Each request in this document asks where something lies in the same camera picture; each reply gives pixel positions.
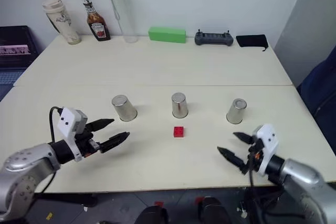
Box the steel cup upside down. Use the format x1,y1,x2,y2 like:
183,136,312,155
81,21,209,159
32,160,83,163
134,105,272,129
171,92,190,119
111,94,138,122
226,98,248,125

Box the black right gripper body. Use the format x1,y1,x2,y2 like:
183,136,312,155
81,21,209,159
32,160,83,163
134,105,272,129
245,136,265,173

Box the black plastic crate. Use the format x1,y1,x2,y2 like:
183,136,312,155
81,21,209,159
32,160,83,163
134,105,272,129
0,25,44,69

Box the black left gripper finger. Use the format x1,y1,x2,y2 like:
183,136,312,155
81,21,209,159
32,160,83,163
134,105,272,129
99,131,131,154
86,118,116,132

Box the grey remote controller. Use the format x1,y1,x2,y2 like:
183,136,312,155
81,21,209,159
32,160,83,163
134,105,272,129
194,29,234,47

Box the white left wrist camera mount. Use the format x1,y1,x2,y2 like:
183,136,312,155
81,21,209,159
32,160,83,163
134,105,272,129
57,107,89,163

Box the black cloth pouch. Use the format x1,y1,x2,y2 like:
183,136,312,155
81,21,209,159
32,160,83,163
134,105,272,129
235,34,269,52

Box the grey wall panel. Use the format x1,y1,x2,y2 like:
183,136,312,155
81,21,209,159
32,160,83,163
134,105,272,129
273,0,336,88

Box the clear bottle with green lid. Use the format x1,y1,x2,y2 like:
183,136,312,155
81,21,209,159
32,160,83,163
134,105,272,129
105,0,139,44

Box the dark rounded shape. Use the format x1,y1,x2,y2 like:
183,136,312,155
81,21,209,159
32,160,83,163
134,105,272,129
135,205,169,224
199,196,228,224

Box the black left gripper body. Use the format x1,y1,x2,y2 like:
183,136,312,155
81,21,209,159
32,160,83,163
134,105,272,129
75,129,103,158

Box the ketchup bottle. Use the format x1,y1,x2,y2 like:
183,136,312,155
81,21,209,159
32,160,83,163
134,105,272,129
82,0,111,42

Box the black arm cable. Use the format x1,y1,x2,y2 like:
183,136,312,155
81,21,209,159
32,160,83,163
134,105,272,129
49,106,64,143
247,153,286,221

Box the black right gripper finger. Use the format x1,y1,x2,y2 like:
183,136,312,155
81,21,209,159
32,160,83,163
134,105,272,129
233,132,256,145
217,146,249,175

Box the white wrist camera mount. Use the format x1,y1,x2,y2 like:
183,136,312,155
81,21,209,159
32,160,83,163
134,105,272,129
252,123,279,177
57,107,89,163

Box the dark blue chair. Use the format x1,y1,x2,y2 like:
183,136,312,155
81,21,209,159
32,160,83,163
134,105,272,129
297,56,336,156

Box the black table frame bar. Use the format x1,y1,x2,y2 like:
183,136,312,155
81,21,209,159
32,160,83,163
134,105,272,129
33,192,98,208

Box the green rectangular box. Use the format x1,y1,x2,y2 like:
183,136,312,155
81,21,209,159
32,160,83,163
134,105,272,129
148,26,187,44

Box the beige patterned travel tumbler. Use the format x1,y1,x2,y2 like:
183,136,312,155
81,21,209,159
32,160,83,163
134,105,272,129
41,0,82,45

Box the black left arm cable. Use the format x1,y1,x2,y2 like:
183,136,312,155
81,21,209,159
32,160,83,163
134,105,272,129
49,106,64,143

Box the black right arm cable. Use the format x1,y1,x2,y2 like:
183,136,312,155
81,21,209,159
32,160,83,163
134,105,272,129
247,153,286,221

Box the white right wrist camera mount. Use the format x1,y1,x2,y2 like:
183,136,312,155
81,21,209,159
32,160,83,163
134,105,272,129
252,123,279,177

